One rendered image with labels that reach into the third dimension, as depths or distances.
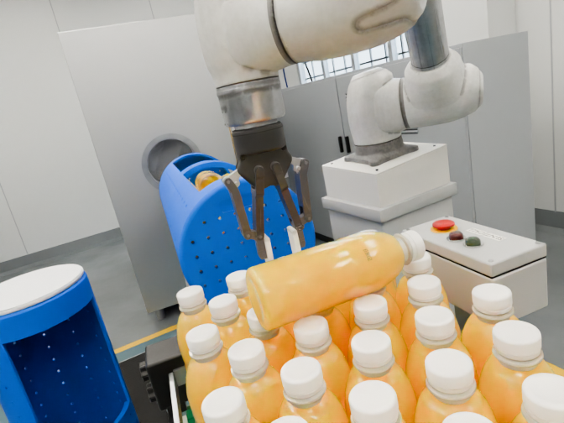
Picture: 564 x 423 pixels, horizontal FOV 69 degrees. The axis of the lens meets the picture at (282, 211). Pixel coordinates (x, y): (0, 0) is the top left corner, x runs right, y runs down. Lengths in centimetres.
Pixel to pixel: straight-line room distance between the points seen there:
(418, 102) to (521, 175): 153
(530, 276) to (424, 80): 70
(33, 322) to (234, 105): 76
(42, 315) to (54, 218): 484
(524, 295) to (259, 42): 50
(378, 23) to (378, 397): 38
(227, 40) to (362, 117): 81
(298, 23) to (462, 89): 81
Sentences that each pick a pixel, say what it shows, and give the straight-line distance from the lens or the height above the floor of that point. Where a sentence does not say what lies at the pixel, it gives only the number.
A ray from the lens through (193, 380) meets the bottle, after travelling 52.
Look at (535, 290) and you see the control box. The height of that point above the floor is 103.
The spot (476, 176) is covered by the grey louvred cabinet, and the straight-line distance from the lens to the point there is 240.
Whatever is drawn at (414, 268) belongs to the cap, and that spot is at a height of 111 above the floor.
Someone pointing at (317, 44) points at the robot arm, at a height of 142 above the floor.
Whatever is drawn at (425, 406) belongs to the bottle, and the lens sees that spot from 42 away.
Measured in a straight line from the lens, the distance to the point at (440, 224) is 74.
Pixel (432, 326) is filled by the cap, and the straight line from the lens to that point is 45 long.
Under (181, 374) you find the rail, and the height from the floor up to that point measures 97.
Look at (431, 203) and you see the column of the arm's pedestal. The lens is 136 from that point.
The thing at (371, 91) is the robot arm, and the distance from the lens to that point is 129.
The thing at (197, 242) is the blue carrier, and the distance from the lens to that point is 80.
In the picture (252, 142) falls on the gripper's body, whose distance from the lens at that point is 57.
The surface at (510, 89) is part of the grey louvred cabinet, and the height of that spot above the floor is 117.
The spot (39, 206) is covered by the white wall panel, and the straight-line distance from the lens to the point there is 593.
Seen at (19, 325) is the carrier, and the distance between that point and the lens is 114.
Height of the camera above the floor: 136
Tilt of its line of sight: 15 degrees down
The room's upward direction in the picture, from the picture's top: 12 degrees counter-clockwise
